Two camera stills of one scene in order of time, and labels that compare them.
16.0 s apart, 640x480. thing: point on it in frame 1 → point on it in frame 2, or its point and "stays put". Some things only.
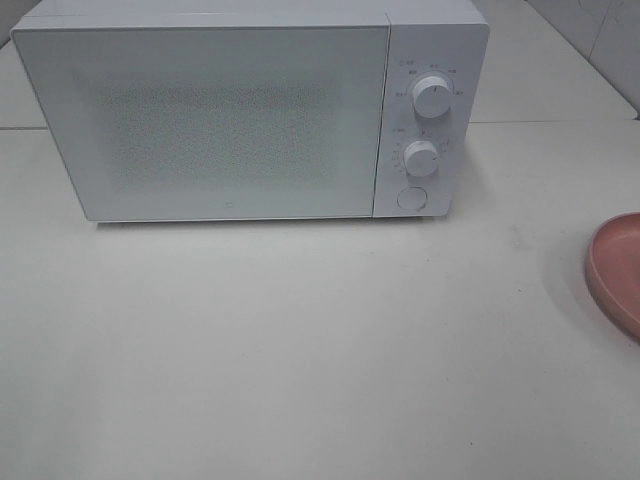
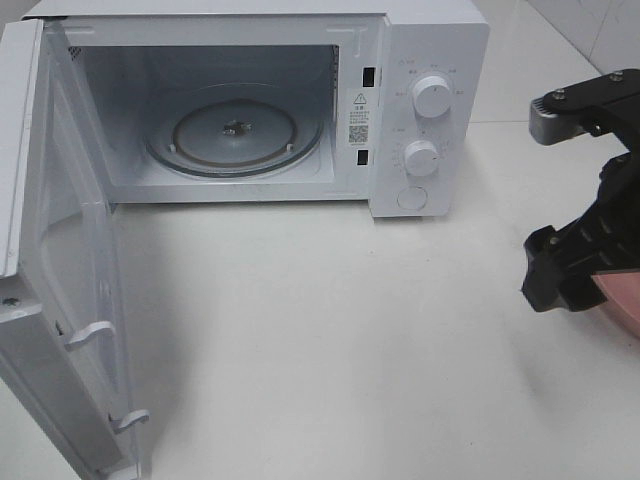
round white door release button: x=412 y=198 stays put
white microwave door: x=211 y=122 → x=63 y=343
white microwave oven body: x=259 y=110 stays put
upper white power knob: x=432 y=96 stays put
